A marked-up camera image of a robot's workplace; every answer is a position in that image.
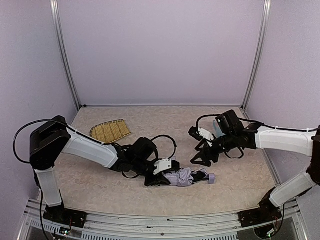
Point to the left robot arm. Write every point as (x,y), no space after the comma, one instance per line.
(56,137)

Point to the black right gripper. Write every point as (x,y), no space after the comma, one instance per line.
(210,150)

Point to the aluminium front rail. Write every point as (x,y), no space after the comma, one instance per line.
(288,225)

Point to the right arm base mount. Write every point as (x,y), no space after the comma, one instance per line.
(260,215)

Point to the lilac folding umbrella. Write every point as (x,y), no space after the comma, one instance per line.
(185,177)

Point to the woven bamboo tray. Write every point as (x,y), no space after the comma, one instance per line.
(110,132)

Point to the left aluminium corner post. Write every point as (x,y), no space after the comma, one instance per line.
(54,6)

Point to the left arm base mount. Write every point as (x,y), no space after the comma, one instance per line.
(65,216)

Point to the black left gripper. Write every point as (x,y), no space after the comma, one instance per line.
(158,178)

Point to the aluminium corner post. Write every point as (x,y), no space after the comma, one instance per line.
(258,53)
(54,6)

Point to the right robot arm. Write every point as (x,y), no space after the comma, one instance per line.
(239,133)

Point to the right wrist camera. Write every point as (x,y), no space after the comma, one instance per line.
(200,134)

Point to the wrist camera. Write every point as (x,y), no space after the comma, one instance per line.
(200,134)
(165,164)

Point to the light blue mug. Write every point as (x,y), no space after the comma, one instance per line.
(217,129)

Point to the right aluminium corner post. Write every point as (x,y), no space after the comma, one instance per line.
(258,53)

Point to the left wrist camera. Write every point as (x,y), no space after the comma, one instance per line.
(165,164)

